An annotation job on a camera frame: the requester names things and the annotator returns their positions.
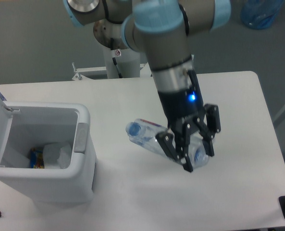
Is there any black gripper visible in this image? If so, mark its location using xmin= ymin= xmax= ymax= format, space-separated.
xmin=155 ymin=69 xmax=221 ymax=172

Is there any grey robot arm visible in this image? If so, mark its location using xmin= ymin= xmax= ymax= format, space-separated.
xmin=63 ymin=0 xmax=231 ymax=172

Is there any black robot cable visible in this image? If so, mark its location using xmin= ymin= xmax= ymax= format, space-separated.
xmin=109 ymin=37 xmax=123 ymax=79

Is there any white open trash can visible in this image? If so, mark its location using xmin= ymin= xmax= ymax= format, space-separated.
xmin=0 ymin=98 xmax=97 ymax=203

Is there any blue plastic bag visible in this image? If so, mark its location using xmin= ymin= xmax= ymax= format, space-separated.
xmin=240 ymin=0 xmax=285 ymax=30

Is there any blue yellow snack wrapper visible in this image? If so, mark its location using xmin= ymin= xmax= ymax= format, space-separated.
xmin=30 ymin=147 xmax=45 ymax=169

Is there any clear crushed plastic bottle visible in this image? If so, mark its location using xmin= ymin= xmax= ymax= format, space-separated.
xmin=125 ymin=118 xmax=210 ymax=169

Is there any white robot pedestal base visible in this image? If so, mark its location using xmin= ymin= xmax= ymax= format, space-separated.
xmin=71 ymin=19 xmax=195 ymax=81

